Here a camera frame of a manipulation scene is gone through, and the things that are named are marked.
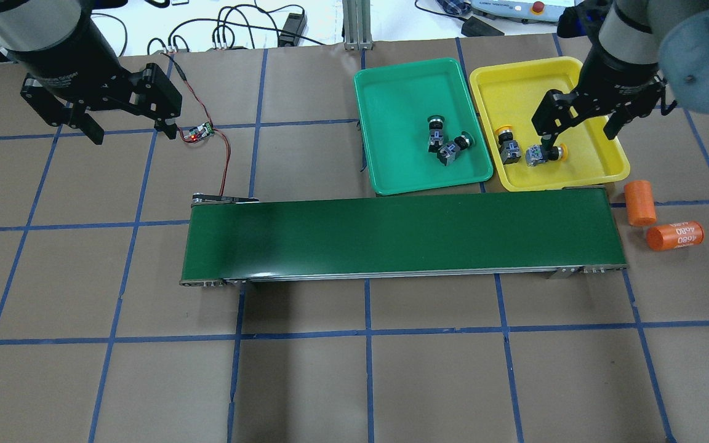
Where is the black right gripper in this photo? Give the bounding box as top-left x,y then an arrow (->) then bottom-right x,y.
531,47 -> 667,154

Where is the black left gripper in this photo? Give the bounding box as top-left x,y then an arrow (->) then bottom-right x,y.
1,16 -> 183,145

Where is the yellow push button switch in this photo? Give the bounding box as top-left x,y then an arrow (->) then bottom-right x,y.
495,124 -> 523,166
524,143 -> 569,167

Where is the plain orange cylinder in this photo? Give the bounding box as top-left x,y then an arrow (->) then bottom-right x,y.
623,180 -> 657,227

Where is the orange cylinder with 4680 print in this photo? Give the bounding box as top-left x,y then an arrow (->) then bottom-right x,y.
645,221 -> 705,252

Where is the green push button switch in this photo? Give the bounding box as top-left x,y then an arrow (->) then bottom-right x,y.
427,114 -> 445,153
436,131 -> 475,166

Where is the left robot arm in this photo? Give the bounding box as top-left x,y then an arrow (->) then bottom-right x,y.
0,1 -> 182,144

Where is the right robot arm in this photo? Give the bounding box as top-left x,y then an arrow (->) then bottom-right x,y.
531,1 -> 709,150

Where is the yellow plastic tray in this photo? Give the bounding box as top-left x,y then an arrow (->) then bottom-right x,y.
470,57 -> 631,191

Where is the small motor controller board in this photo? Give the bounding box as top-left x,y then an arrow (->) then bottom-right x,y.
183,121 -> 215,144

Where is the teach pendant with red button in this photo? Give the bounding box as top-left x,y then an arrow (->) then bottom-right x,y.
470,1 -> 582,23

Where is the green conveyor belt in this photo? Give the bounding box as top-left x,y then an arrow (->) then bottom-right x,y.
179,187 -> 628,287

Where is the green plastic tray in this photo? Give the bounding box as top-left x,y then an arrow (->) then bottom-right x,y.
354,58 -> 494,196

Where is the black power adapter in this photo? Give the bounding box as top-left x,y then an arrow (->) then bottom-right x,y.
278,12 -> 307,47

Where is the aluminium frame post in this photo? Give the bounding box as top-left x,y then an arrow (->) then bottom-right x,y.
342,0 -> 374,50

